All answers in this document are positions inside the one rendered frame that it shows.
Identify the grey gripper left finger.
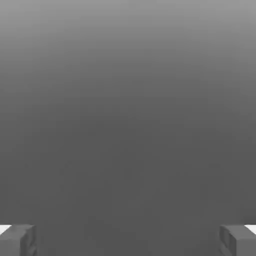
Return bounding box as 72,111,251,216
0,224,38,256

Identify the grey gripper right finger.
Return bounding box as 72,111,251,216
218,224,256,256

